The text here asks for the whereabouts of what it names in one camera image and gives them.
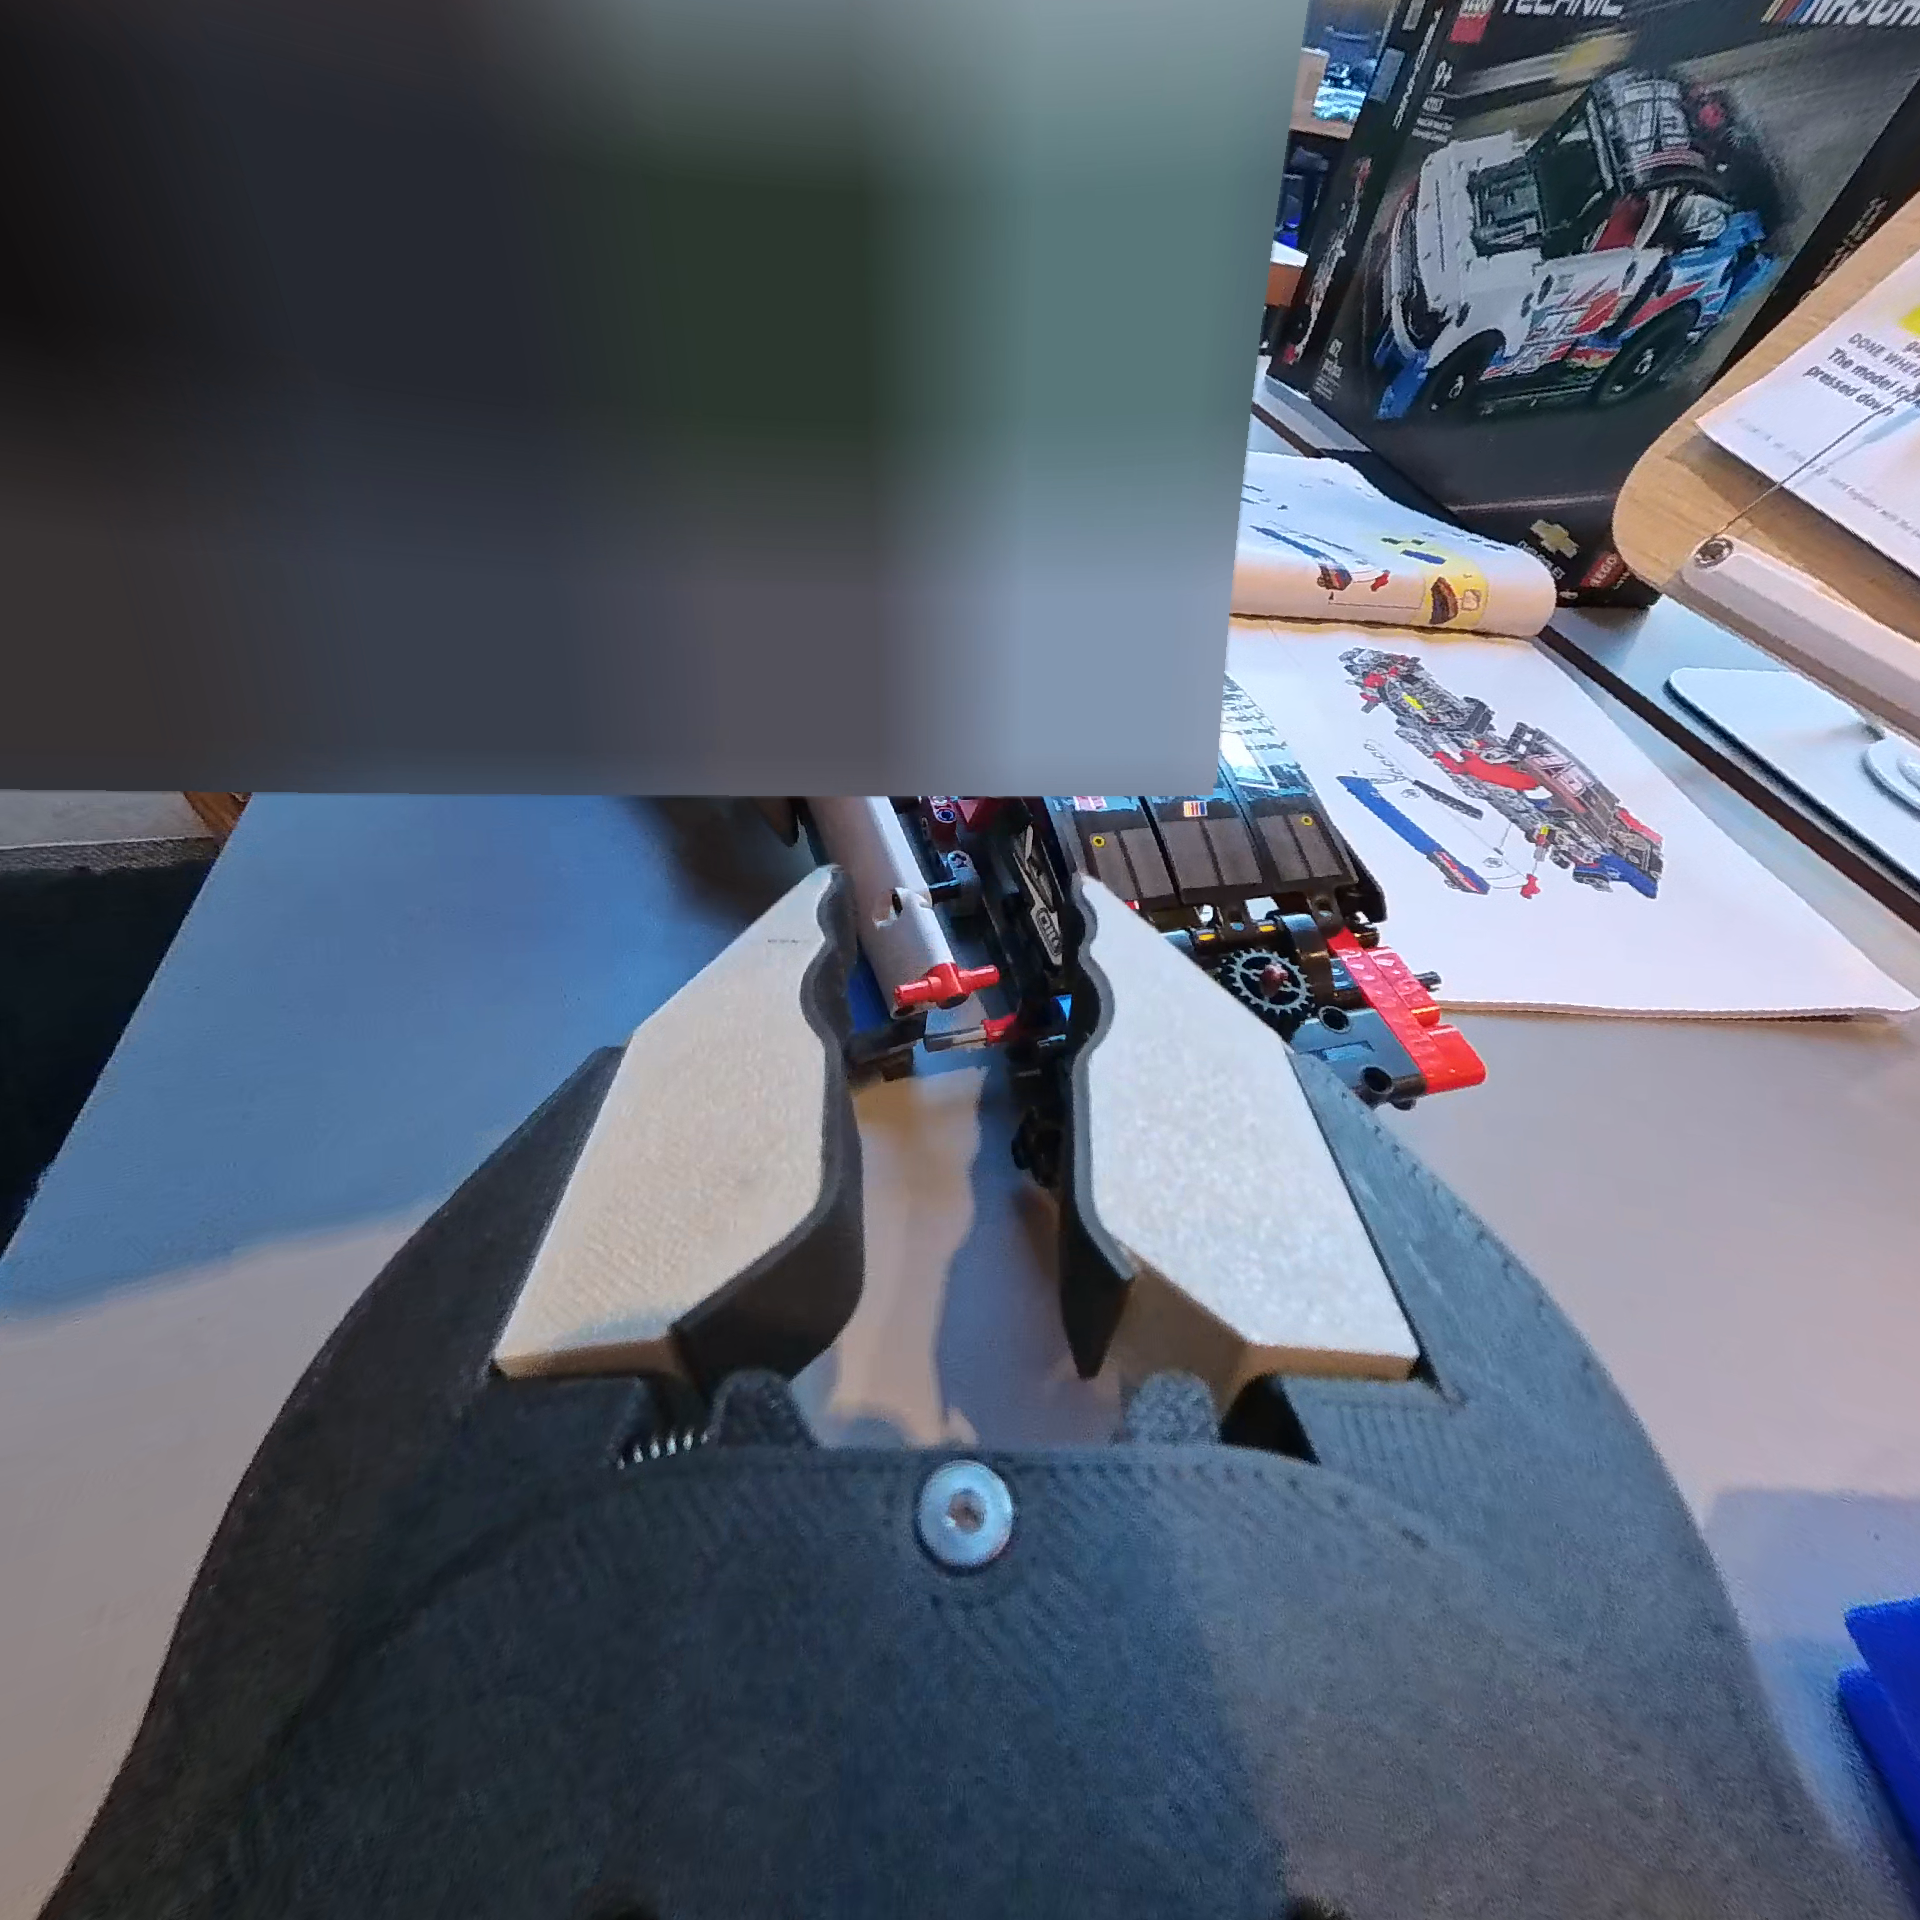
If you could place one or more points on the open instruction booklet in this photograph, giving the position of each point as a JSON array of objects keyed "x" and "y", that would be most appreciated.
[{"x": 1651, "y": 931}]

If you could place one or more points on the white stand base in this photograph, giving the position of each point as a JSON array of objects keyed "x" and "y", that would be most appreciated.
[{"x": 1772, "y": 720}]

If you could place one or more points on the wooden board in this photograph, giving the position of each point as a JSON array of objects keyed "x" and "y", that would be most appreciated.
[{"x": 1665, "y": 495}]

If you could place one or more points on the white bracket bar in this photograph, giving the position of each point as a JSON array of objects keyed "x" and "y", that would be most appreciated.
[{"x": 1800, "y": 615}]

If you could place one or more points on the toy car set box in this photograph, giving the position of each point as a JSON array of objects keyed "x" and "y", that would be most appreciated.
[{"x": 1501, "y": 374}]

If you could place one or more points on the white brick side panel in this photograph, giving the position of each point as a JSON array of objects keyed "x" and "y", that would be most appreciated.
[{"x": 887, "y": 854}]

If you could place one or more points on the blue plastic object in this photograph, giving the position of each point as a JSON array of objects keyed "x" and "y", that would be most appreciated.
[{"x": 1890, "y": 1694}]

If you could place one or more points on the printed instruction sheet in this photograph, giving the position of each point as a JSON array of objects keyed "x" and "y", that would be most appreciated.
[{"x": 1846, "y": 407}]

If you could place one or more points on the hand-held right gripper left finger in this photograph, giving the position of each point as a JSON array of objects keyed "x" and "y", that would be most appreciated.
[{"x": 676, "y": 1169}]

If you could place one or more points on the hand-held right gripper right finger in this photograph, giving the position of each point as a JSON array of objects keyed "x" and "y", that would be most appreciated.
[{"x": 1232, "y": 1185}]

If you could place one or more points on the toy brick race car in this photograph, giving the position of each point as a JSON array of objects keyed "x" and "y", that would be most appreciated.
[{"x": 1232, "y": 854}]

